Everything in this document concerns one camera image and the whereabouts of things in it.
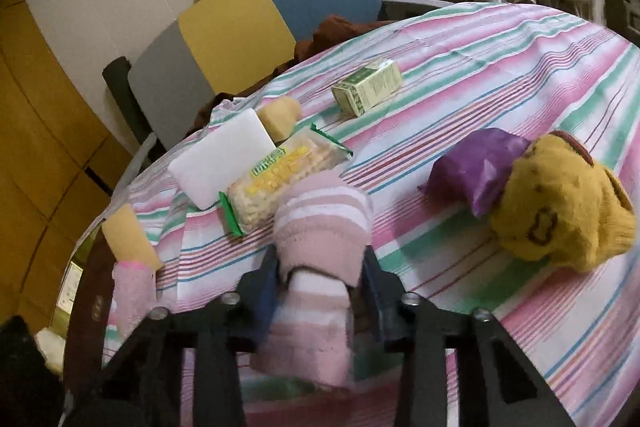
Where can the striped tablecloth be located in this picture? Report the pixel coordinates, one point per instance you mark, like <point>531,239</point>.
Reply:
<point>450,72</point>

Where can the small green box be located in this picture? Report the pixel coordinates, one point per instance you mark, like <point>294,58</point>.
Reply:
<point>370,87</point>

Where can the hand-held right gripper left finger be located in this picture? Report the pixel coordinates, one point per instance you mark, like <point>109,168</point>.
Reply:
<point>265,302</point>

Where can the cracker packet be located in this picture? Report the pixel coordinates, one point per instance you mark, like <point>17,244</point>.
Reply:
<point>280,172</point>

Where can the brown cloth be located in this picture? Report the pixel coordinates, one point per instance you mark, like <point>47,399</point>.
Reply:
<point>330,34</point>

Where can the plain pink sock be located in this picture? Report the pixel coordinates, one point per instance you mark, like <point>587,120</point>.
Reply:
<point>130,297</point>

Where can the purple packet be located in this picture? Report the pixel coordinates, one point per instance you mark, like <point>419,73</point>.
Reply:
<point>470,167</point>

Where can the beige sponge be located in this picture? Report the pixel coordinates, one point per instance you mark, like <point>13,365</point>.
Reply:
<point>280,114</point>

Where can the grey armrest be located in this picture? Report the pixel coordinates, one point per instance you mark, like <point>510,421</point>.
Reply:
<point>415,2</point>

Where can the yellow knit sock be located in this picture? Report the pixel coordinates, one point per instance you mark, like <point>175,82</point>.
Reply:
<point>560,207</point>

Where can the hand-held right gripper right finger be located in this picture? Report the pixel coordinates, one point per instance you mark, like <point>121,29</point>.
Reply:
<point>377,302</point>

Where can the pink striped sock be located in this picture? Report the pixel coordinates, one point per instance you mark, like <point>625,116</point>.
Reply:
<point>320,227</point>

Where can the yellow sponge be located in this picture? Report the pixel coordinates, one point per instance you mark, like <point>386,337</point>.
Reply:
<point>130,232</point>

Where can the wooden wardrobe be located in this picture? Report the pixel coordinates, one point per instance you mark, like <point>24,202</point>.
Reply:
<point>40,132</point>

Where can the white armrest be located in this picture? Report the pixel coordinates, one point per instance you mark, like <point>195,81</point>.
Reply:
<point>142,154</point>

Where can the grey yellow blue chair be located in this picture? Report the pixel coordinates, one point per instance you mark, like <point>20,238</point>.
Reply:
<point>225,37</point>

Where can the white sponge block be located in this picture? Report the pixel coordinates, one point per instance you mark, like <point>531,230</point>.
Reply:
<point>220,157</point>

